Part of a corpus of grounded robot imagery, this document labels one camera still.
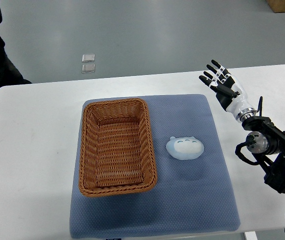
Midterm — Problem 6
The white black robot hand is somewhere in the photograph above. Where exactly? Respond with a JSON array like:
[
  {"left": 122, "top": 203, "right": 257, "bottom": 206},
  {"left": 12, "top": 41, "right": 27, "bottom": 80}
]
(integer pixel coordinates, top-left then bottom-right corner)
[{"left": 199, "top": 59, "right": 257, "bottom": 123}]

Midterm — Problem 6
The light blue plush toy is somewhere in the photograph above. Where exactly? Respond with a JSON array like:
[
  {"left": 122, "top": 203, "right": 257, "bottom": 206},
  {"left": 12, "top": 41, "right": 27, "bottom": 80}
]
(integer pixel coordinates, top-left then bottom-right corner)
[{"left": 166, "top": 136, "right": 205, "bottom": 161}]

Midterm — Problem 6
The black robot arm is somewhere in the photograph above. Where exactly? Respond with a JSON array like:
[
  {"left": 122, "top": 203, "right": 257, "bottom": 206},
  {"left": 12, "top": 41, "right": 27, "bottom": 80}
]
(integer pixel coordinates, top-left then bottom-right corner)
[{"left": 235, "top": 115, "right": 285, "bottom": 194}]

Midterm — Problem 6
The brown wicker basket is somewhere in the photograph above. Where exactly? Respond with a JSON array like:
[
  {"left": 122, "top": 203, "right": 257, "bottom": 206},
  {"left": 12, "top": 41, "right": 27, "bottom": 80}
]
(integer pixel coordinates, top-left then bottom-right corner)
[{"left": 78, "top": 98, "right": 158, "bottom": 198}]

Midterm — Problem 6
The upper metal floor plate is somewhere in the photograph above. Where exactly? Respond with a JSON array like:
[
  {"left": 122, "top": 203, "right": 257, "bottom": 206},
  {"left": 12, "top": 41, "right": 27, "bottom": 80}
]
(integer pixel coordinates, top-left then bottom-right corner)
[{"left": 82, "top": 53, "right": 95, "bottom": 63}]

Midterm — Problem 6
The blue textured mat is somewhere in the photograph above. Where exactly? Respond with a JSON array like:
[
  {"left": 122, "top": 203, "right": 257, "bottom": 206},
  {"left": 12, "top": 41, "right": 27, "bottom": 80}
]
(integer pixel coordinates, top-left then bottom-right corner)
[{"left": 69, "top": 94, "right": 240, "bottom": 239}]

